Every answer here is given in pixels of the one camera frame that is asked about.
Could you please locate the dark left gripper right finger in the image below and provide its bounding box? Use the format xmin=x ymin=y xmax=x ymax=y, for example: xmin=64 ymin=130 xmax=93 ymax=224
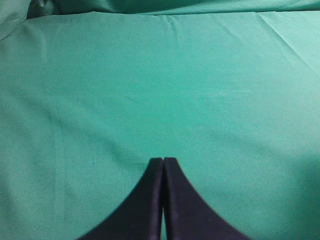
xmin=163 ymin=157 xmax=249 ymax=240

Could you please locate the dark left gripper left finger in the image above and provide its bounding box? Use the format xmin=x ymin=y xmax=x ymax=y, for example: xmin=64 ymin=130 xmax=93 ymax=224
xmin=79 ymin=158 xmax=163 ymax=240

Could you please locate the green cloth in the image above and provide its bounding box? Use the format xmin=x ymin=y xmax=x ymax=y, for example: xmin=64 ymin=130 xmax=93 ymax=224
xmin=0 ymin=0 xmax=320 ymax=240

